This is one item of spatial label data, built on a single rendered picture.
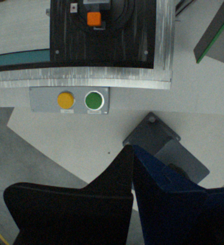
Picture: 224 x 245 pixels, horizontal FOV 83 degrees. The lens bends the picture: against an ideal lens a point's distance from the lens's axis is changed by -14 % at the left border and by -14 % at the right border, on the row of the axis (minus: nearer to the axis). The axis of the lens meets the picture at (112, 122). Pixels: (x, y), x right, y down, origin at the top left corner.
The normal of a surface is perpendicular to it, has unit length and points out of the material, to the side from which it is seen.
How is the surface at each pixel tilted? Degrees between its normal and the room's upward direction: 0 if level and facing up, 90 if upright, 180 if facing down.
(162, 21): 0
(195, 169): 0
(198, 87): 0
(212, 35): 90
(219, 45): 45
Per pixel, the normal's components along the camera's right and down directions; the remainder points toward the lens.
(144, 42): -0.04, 0.33
